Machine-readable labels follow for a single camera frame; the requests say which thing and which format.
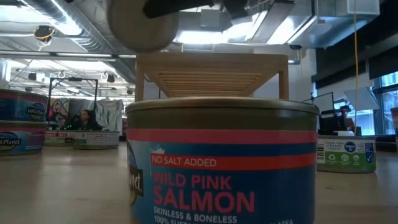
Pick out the green Bumble Bee tuna can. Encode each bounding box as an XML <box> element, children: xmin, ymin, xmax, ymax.
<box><xmin>72</xmin><ymin>130</ymin><xmax>121</xmax><ymax>151</ymax></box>
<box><xmin>44</xmin><ymin>130</ymin><xmax>75</xmax><ymax>147</ymax></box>
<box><xmin>316</xmin><ymin>134</ymin><xmax>377</xmax><ymax>174</ymax></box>
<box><xmin>107</xmin><ymin>0</ymin><xmax>180</xmax><ymax>53</ymax></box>

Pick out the wooden slatted shelf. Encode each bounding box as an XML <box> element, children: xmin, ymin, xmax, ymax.
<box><xmin>134</xmin><ymin>52</ymin><xmax>290</xmax><ymax>102</ymax></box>

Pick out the grey ceiling box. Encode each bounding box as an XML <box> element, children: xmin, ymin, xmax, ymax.
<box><xmin>200</xmin><ymin>9</ymin><xmax>224</xmax><ymax>32</ymax></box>

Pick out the white crumpled sheet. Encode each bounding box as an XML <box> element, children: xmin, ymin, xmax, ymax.
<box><xmin>95</xmin><ymin>98</ymin><xmax>124</xmax><ymax>132</ymax></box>

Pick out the person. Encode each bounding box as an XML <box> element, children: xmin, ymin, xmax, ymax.
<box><xmin>73</xmin><ymin>108</ymin><xmax>103</xmax><ymax>131</ymax></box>

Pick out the colourful patterned cloth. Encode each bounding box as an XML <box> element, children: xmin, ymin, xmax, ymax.
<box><xmin>49</xmin><ymin>98</ymin><xmax>70</xmax><ymax>125</ymax></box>

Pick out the white angled panel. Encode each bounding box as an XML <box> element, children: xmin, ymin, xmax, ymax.
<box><xmin>343</xmin><ymin>86</ymin><xmax>381</xmax><ymax>111</ymax></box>

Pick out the silver ventilation duct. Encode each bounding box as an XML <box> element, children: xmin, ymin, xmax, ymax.
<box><xmin>23</xmin><ymin>0</ymin><xmax>139</xmax><ymax>85</ymax></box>

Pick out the black metal frame rig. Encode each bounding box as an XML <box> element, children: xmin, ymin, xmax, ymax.
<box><xmin>47</xmin><ymin>77</ymin><xmax>100</xmax><ymax>131</ymax></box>

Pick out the black ceiling cable reel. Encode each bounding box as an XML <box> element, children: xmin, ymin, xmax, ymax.
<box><xmin>33</xmin><ymin>24</ymin><xmax>56</xmax><ymax>52</ymax></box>

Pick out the yellow hanging cable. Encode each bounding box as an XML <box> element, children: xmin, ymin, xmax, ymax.
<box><xmin>353</xmin><ymin>0</ymin><xmax>359</xmax><ymax>135</ymax></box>

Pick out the black wire rack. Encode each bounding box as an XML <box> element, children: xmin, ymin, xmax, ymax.
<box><xmin>318</xmin><ymin>109</ymin><xmax>348</xmax><ymax>136</ymax></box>

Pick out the black aluminium rail frame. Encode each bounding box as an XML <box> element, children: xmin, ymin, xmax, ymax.
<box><xmin>374</xmin><ymin>134</ymin><xmax>398</xmax><ymax>153</ymax></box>

